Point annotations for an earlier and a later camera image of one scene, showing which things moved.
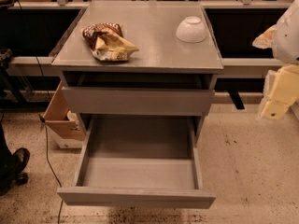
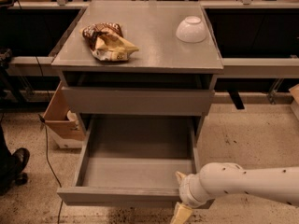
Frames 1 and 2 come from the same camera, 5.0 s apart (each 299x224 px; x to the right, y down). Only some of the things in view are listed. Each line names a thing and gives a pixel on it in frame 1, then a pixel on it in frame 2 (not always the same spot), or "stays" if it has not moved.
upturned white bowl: x=192 y=30 stays
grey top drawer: x=135 y=101 stays
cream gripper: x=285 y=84 -> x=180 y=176
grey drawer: x=142 y=161 stays
